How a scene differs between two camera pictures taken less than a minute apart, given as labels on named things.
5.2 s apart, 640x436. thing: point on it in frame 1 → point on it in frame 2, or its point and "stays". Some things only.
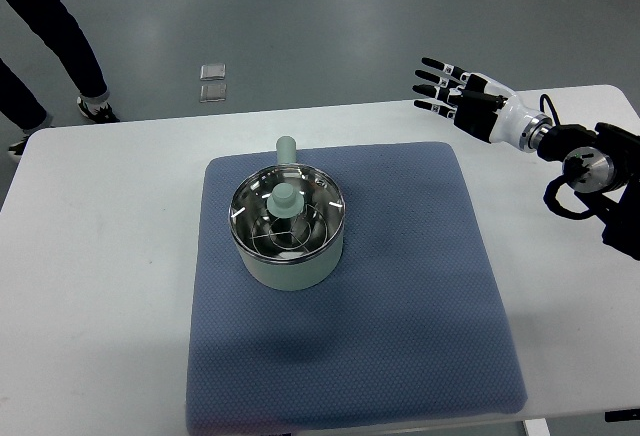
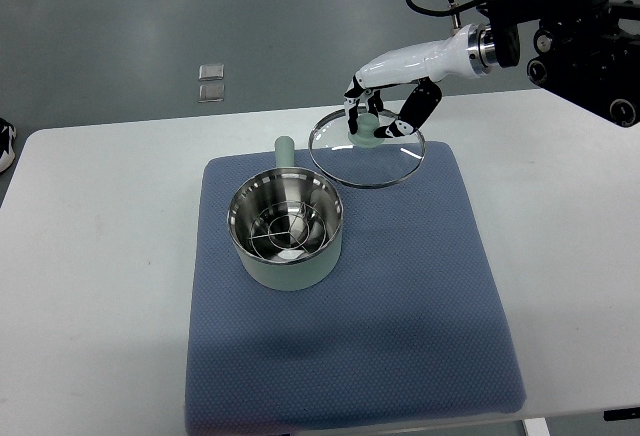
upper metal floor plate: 212,72 stays
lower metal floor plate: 213,93 stays
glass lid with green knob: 287,214 → 363,159
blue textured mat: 409,329 stays
